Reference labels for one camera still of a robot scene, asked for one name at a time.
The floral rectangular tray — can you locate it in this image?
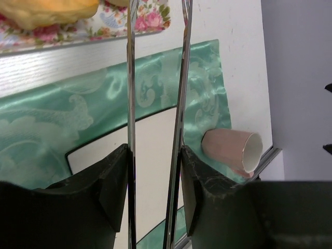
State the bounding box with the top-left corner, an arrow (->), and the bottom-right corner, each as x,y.
1,1 -> 171,53

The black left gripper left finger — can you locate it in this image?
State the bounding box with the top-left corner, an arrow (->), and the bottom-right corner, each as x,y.
1,144 -> 128,248

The pink mug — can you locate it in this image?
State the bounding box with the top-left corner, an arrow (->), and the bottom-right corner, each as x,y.
201,128 -> 263,178

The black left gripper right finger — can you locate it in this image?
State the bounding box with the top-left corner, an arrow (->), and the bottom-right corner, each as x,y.
181,146 -> 331,248

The white square plate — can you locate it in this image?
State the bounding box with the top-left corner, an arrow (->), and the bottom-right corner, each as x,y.
67,108 -> 176,248

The oval yellow bread roll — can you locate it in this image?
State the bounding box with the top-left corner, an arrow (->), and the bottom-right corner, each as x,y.
1,0 -> 99,30

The orange ring bagel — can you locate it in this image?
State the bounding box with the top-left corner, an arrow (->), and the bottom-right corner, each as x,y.
107,0 -> 129,7

